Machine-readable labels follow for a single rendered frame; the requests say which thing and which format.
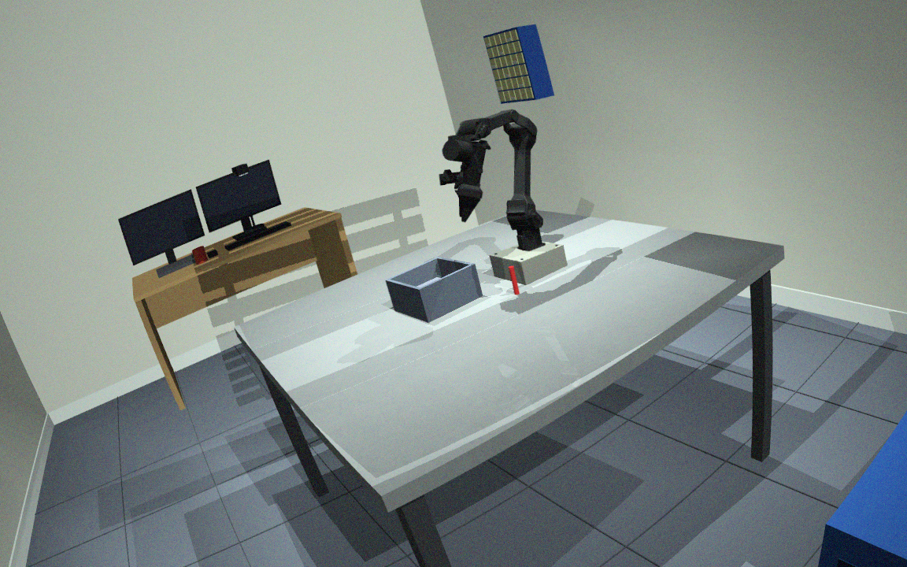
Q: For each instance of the dark red peg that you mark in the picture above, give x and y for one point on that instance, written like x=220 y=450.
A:
x=513 y=277

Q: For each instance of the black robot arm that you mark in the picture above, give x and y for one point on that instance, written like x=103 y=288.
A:
x=521 y=213

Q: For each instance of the light blue open square box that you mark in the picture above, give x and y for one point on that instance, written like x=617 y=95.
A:
x=458 y=285

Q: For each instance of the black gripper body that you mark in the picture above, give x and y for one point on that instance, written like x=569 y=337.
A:
x=471 y=178

